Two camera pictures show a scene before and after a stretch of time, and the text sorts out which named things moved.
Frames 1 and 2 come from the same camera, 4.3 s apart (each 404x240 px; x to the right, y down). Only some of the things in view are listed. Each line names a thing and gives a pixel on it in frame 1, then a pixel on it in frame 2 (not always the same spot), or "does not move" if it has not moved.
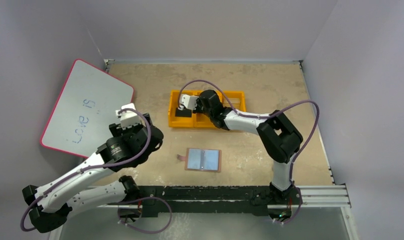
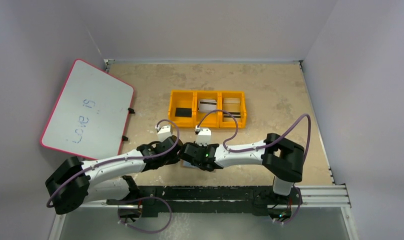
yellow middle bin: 202,120 does not move
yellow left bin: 175,121 does not move
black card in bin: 185,113 does not move
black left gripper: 118,127 → 170,145
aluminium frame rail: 329,197 does not move
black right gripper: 182,112 → 189,153
